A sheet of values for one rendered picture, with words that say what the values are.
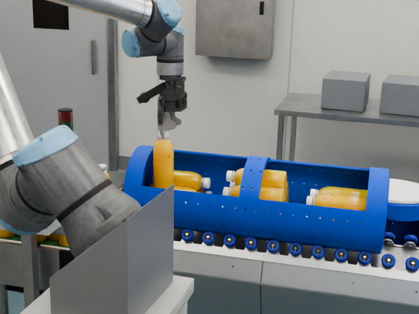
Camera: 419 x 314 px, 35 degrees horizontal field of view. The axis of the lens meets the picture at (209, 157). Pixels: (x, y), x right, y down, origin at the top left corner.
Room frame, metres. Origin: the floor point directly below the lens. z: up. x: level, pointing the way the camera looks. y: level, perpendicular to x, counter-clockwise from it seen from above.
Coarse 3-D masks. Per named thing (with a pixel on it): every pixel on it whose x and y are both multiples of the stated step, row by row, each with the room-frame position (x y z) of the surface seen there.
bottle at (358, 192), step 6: (330, 186) 2.16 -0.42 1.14; (318, 192) 2.15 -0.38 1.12; (324, 192) 2.14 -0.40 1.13; (330, 192) 2.13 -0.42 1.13; (336, 192) 2.12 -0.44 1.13; (342, 192) 2.12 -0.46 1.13; (348, 192) 2.12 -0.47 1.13; (354, 192) 2.12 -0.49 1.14; (360, 192) 2.11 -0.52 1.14; (366, 192) 2.11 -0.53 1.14
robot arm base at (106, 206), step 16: (96, 192) 1.38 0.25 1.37; (112, 192) 1.40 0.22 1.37; (80, 208) 1.35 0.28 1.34; (96, 208) 1.35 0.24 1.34; (112, 208) 1.36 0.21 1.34; (128, 208) 1.37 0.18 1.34; (64, 224) 1.37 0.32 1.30; (80, 224) 1.34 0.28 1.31; (96, 224) 1.33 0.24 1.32; (112, 224) 1.33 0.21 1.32; (80, 240) 1.33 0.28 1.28; (96, 240) 1.32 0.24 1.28
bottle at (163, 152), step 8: (168, 136) 2.19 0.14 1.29; (160, 144) 2.16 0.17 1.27; (168, 144) 2.17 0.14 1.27; (160, 152) 2.15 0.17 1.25; (168, 152) 2.16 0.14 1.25; (160, 160) 2.15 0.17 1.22; (168, 160) 2.16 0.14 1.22; (160, 168) 2.15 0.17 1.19; (168, 168) 2.16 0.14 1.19; (160, 176) 2.15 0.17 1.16; (168, 176) 2.16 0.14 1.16; (160, 184) 2.15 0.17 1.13; (168, 184) 2.16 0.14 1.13
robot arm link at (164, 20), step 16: (48, 0) 1.84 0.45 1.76; (64, 0) 1.84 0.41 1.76; (80, 0) 1.86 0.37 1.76; (96, 0) 1.87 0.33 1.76; (112, 0) 1.90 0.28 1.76; (128, 0) 1.93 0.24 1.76; (144, 0) 1.97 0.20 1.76; (160, 0) 1.99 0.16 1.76; (112, 16) 1.92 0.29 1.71; (128, 16) 1.93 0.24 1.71; (144, 16) 1.95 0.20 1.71; (160, 16) 1.97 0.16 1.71; (176, 16) 1.99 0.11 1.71; (144, 32) 2.02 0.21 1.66; (160, 32) 2.01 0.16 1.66
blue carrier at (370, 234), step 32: (192, 160) 2.33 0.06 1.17; (224, 160) 2.29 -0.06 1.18; (256, 160) 2.14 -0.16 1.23; (128, 192) 2.13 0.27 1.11; (160, 192) 2.10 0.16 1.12; (192, 192) 2.08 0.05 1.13; (256, 192) 2.03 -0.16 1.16; (384, 192) 1.96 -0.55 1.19; (192, 224) 2.10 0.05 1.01; (224, 224) 2.06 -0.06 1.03; (256, 224) 2.02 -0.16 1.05; (288, 224) 1.99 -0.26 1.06; (320, 224) 1.97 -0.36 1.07; (352, 224) 1.94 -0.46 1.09; (384, 224) 1.92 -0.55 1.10
